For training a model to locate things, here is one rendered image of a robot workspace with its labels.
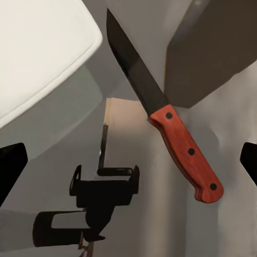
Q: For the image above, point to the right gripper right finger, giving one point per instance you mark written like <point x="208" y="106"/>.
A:
<point x="248" y="159"/>

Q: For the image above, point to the bowl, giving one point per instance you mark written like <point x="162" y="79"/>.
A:
<point x="43" y="43"/>

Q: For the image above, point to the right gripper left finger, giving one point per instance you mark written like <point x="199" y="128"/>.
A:
<point x="13" y="159"/>

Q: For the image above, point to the parer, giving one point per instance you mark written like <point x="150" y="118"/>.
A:
<point x="163" y="114"/>

